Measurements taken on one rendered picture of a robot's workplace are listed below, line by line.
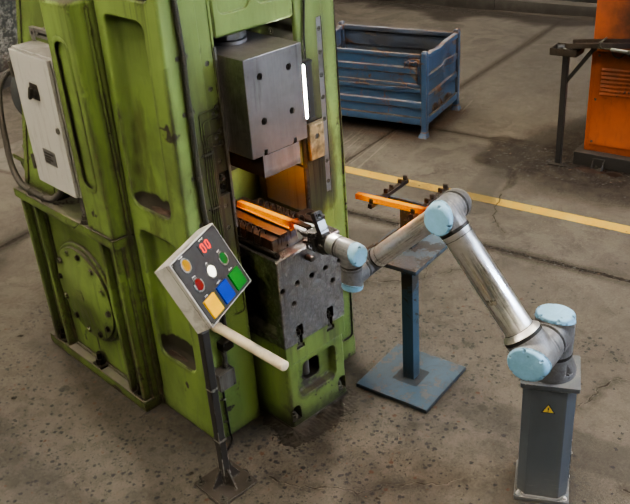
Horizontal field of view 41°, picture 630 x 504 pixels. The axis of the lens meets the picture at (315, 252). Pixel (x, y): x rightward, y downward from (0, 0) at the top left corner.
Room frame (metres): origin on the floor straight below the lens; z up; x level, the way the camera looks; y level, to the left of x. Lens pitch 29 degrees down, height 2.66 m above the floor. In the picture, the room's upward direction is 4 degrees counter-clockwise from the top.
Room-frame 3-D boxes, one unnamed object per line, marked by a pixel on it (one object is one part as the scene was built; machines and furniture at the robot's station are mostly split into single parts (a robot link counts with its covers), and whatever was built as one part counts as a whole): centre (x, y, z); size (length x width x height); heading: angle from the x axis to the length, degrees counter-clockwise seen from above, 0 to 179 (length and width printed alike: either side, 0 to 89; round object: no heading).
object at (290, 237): (3.38, 0.24, 0.96); 0.42 x 0.20 x 0.09; 42
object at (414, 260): (3.43, -0.44, 0.75); 0.40 x 0.30 x 0.02; 142
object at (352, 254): (2.99, -0.14, 0.99); 0.12 x 0.09 x 0.10; 42
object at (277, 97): (3.41, 0.21, 1.56); 0.42 x 0.39 x 0.40; 42
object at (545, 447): (2.65, -0.88, 0.30); 0.22 x 0.22 x 0.60; 73
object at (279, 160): (3.38, 0.24, 1.32); 0.42 x 0.20 x 0.10; 42
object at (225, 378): (3.07, 0.45, 0.36); 0.09 x 0.07 x 0.12; 132
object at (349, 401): (3.19, 0.07, 0.01); 0.58 x 0.39 x 0.01; 132
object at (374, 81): (7.24, -0.69, 0.36); 1.20 x 0.80 x 0.72; 58
